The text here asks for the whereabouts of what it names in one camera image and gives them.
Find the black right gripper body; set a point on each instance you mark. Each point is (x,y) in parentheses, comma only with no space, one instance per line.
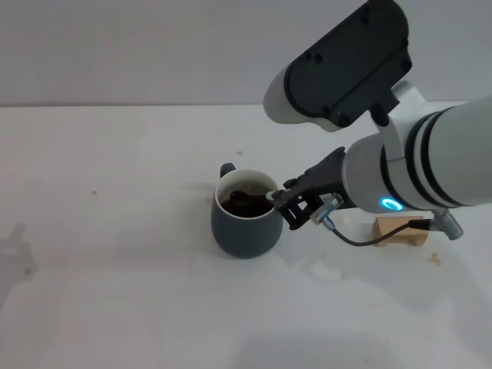
(326,175)

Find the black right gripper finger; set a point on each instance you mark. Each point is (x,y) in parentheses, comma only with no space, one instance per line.
(290,190)
(294,221)

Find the dark grey coffee mug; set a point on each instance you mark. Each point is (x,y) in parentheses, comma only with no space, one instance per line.
(246,238)

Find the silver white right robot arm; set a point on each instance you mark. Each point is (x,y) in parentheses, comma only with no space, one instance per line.
(423,165)

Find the light wooden notched block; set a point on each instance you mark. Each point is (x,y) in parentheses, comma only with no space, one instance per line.
(384,230)

